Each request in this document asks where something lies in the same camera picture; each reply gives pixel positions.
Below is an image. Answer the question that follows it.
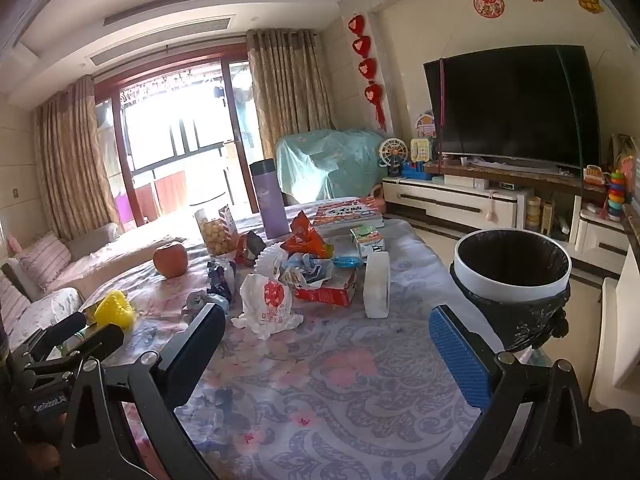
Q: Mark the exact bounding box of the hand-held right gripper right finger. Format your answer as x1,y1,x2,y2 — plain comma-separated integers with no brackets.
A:
428,304,601,480

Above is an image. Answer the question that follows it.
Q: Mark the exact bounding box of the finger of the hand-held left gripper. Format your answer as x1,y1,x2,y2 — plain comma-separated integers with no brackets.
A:
22,312,87,359
30,327,125,374

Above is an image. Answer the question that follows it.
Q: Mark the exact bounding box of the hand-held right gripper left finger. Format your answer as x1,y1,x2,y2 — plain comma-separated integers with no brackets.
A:
59,302,227,480

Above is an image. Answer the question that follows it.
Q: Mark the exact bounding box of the clear plastic wrapper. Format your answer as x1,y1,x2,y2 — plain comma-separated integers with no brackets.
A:
186,290,232,317

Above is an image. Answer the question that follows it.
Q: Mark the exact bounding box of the blue snack wrapper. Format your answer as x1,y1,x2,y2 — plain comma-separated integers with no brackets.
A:
206,259,236,303

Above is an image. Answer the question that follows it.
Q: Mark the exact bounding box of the white trash bin black liner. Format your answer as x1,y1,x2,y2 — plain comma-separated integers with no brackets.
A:
448,228,573,353

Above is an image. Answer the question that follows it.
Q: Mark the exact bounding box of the white plastic bag red print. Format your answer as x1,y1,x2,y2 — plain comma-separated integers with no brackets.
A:
231,272,304,336

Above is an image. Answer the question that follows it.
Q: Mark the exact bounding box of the white foam fruit net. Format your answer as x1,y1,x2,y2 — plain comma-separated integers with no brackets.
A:
252,242,288,278

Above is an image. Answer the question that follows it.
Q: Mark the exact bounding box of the dark grey wrapper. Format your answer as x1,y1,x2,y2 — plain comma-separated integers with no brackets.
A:
235,231,268,267

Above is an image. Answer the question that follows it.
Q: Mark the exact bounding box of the red cardboard box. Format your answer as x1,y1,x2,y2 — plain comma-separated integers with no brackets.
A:
292,267,358,307

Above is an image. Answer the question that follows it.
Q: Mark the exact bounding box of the orange snack wrapper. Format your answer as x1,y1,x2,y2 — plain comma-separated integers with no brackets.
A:
280,210,335,261

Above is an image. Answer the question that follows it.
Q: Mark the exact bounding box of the yellow corn toy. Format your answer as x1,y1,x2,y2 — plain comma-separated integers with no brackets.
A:
94,290,137,332

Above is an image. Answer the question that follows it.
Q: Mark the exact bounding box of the striped pink pillow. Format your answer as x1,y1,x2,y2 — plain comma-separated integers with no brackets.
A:
17,232,73,288

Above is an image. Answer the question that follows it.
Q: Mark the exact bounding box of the sofa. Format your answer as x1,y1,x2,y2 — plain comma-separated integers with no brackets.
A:
0,222,123,361

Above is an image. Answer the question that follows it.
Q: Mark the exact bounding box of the red apple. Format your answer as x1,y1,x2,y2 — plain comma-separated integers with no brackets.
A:
152,241,189,278

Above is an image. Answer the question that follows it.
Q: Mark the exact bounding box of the floral tablecloth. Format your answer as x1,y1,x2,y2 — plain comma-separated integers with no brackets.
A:
30,197,531,480

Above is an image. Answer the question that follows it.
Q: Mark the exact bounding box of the green drink carton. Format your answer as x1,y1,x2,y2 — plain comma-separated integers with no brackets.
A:
349,225,387,261

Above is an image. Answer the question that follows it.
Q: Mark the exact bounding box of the white tv cabinet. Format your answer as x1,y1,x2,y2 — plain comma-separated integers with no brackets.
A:
382,159,632,273

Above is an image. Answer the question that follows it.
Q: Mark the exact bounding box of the marble top side counter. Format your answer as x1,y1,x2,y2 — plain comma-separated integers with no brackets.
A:
587,200,640,411

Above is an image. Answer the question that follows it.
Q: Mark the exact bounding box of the beige patterned curtain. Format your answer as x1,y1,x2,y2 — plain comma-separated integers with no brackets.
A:
246,29,337,206
34,76,123,241

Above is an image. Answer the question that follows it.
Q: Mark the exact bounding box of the purple thermos bottle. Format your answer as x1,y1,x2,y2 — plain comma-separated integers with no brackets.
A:
249,158,291,240

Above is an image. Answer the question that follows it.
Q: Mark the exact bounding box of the red picture book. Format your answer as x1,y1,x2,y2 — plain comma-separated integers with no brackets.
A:
311,196,386,235

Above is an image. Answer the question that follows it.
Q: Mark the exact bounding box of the blue plastic toy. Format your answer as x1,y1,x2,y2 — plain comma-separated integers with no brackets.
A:
402,160,433,181

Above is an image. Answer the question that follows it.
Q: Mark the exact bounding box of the ferris wheel toy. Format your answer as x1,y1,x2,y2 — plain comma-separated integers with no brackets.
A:
378,137,410,178

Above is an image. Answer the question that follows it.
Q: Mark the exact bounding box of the balcony sliding door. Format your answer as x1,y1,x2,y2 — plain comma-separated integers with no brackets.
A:
94,52,261,221

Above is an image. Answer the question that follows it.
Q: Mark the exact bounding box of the toy house card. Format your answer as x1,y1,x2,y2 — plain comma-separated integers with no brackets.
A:
415,110,437,138

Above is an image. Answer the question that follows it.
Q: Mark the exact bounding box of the teal furniture cover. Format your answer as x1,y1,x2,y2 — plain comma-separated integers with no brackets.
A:
275,129,388,201

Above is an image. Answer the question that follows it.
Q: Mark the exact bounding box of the black flat television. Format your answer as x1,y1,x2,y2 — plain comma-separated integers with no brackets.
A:
423,45,601,170

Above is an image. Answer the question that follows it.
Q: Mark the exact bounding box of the beige bag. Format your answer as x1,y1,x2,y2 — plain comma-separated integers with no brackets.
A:
610,132,638,171

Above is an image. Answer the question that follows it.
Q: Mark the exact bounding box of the red heart hanging decoration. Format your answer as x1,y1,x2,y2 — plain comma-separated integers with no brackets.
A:
347,14,387,131

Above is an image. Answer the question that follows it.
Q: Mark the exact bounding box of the ceiling air vent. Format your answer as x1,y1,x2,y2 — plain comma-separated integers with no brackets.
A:
92,16,232,66
102,0,230,26

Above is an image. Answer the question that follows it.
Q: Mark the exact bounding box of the rainbow stacking ring toy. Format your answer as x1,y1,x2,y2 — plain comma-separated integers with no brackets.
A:
606,170,627,221

